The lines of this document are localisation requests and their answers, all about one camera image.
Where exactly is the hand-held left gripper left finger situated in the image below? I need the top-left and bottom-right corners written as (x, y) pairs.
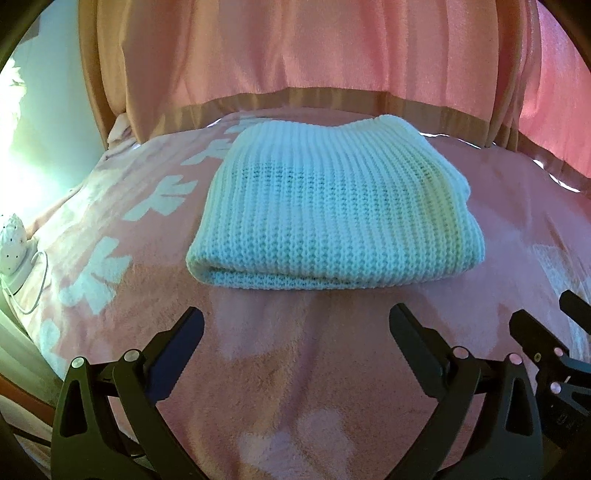
top-left (51, 307), bottom-right (208, 480)

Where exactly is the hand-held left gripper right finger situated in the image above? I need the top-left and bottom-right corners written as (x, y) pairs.
top-left (389, 302), bottom-right (543, 480)

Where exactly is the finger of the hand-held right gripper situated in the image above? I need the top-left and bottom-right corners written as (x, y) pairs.
top-left (558, 291), bottom-right (591, 326)
top-left (509, 310), bottom-right (572, 371)

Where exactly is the white knit sweater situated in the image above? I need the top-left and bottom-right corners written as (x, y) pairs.
top-left (186, 114), bottom-right (486, 291)

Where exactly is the pink patterned blanket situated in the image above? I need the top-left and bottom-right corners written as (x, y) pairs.
top-left (11, 106), bottom-right (591, 480)

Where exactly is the white dotted lamp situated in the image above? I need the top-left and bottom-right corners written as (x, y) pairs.
top-left (0, 213), bottom-right (43, 296)

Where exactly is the pink pillow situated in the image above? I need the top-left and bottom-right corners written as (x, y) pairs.
top-left (107, 114), bottom-right (137, 143)

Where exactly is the pink curtain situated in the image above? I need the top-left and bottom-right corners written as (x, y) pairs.
top-left (78, 0), bottom-right (591, 195)

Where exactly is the white cable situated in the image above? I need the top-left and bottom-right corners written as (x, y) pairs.
top-left (16, 250), bottom-right (51, 315)

